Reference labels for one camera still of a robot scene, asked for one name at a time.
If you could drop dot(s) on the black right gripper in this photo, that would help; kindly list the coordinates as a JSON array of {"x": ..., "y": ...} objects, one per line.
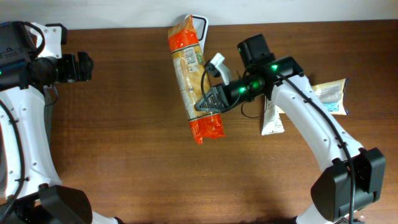
[{"x": 220, "y": 98}]

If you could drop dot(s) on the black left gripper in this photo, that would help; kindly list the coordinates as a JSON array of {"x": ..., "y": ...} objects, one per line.
[{"x": 74, "y": 73}]

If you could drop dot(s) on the orange spaghetti packet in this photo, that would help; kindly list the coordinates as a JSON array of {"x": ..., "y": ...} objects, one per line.
[{"x": 188, "y": 62}]

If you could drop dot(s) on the white tube with gold cap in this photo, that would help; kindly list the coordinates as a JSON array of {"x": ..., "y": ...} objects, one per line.
[{"x": 272, "y": 123}]

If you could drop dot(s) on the white crinkled snack bag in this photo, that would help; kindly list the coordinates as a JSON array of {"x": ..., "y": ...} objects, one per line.
[{"x": 332, "y": 95}]

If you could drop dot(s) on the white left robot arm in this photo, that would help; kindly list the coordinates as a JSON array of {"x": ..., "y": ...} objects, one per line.
[{"x": 32, "y": 63}]

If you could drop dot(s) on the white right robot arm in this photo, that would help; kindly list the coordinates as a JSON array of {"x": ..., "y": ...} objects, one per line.
[{"x": 352, "y": 176}]

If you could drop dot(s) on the white barcode scanner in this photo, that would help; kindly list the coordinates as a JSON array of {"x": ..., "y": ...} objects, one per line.
[{"x": 200, "y": 24}]

